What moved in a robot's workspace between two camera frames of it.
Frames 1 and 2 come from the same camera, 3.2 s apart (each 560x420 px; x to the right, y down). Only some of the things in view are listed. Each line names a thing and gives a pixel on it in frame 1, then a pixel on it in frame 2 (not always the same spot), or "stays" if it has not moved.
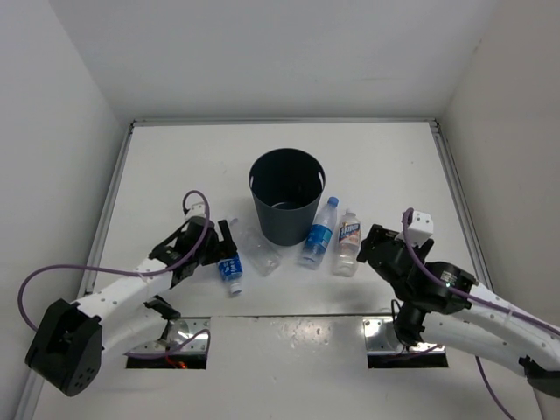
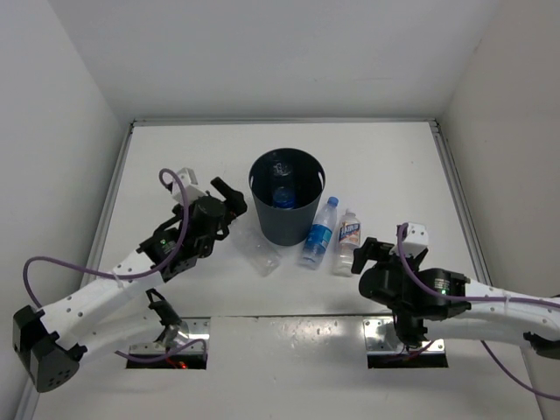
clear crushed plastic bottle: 264,257 stays
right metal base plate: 381,338 stays
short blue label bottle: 231,270 -> 283,185
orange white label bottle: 347,254 stays
